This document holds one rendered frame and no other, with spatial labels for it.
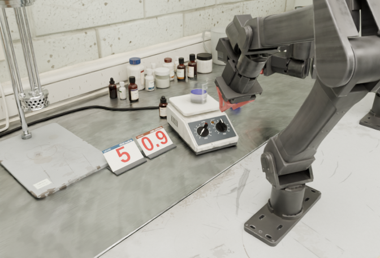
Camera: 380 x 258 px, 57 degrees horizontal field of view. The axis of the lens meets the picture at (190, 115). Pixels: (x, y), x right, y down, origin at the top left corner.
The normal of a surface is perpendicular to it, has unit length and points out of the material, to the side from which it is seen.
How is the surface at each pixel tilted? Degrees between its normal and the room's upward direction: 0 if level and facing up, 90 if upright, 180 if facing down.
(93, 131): 0
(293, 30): 93
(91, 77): 90
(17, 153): 0
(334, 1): 46
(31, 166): 0
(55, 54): 90
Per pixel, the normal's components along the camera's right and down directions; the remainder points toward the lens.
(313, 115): -0.93, 0.18
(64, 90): 0.73, 0.30
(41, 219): 0.00, -0.90
